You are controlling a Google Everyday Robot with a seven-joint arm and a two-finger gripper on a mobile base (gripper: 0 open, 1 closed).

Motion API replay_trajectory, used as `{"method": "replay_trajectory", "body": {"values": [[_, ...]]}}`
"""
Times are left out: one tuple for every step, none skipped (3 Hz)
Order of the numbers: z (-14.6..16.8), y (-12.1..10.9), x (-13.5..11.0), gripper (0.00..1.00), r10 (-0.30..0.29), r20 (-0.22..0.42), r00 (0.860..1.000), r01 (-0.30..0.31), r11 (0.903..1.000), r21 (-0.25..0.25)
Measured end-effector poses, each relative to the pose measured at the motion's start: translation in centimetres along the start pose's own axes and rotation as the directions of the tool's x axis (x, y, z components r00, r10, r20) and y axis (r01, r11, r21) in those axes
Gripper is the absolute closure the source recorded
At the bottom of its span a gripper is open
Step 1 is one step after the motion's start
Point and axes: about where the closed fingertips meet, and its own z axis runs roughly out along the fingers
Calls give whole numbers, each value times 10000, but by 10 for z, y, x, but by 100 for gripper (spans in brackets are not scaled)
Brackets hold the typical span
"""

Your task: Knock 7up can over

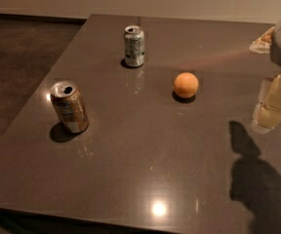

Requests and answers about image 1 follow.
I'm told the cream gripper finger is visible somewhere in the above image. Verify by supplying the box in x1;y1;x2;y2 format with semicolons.
251;73;281;134
249;26;275;54

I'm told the orange ball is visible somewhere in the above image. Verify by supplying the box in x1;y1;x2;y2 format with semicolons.
174;72;199;98

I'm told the green silver 7up can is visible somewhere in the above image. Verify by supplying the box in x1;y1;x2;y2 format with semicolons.
124;25;145;67

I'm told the brown gold soda can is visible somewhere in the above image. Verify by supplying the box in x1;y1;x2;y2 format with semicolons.
50;80;89;134

